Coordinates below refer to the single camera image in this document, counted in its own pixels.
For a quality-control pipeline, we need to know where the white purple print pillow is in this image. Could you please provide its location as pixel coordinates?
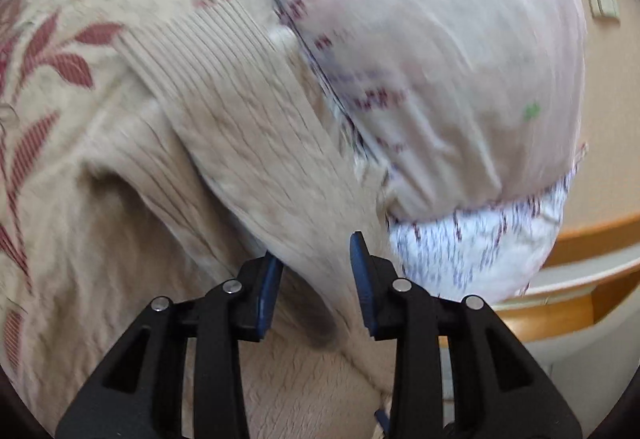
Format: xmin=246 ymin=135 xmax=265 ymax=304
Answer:
xmin=386 ymin=169 xmax=577 ymax=301

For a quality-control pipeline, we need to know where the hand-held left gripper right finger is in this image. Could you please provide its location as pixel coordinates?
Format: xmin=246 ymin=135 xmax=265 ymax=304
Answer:
xmin=348 ymin=231 xmax=584 ymax=439

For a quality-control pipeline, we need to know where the wooden bed headboard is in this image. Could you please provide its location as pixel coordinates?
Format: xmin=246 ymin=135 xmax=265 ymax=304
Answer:
xmin=490 ymin=214 xmax=640 ymax=347

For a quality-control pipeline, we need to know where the cream cable knit sweater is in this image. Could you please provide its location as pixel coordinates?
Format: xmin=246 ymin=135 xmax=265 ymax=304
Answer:
xmin=65 ymin=0 xmax=401 ymax=439

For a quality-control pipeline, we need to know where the floral cream bedspread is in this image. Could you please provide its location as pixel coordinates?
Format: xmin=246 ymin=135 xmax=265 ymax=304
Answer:
xmin=0 ymin=0 xmax=281 ymax=420

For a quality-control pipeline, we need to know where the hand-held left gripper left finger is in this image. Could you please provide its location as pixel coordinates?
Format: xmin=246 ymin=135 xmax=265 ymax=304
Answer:
xmin=54 ymin=251 xmax=284 ymax=439

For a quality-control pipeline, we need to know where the pink floral pillow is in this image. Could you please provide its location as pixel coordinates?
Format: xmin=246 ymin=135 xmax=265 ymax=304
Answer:
xmin=225 ymin=0 xmax=589 ymax=222

